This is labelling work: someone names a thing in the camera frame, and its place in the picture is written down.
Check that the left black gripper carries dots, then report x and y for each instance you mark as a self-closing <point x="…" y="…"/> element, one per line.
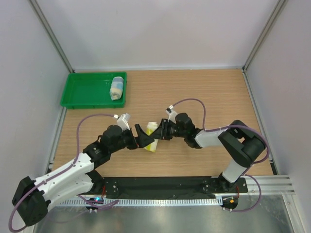
<point x="142" y="140"/>

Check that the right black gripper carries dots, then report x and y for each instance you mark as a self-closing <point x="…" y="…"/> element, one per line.
<point x="161" y="132"/>

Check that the polka dot striped towel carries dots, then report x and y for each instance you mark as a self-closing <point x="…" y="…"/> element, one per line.
<point x="116" y="89"/>

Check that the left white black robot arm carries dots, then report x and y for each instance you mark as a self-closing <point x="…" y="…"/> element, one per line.
<point x="34" y="198"/>

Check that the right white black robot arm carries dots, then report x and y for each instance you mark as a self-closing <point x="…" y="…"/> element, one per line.
<point x="243" y="144"/>

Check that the green plastic tray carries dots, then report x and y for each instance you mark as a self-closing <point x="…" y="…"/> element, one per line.
<point x="92" y="90"/>

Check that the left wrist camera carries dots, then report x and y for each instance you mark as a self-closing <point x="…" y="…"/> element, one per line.
<point x="122" y="121"/>

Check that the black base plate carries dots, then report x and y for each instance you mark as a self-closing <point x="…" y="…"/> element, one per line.
<point x="165" y="187"/>

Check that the slotted cable duct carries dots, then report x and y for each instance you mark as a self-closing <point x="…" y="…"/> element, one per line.
<point x="77" y="202"/>

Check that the aluminium front rail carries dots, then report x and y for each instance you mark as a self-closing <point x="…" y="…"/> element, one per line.
<point x="268" y="185"/>

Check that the left aluminium frame post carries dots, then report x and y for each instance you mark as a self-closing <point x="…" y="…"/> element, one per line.
<point x="52" y="37"/>

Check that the aluminium frame post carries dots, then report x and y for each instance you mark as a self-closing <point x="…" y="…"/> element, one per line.
<point x="52" y="37"/>
<point x="277" y="10"/>

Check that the right aluminium frame post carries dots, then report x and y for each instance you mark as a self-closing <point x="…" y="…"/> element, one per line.
<point x="277" y="10"/>

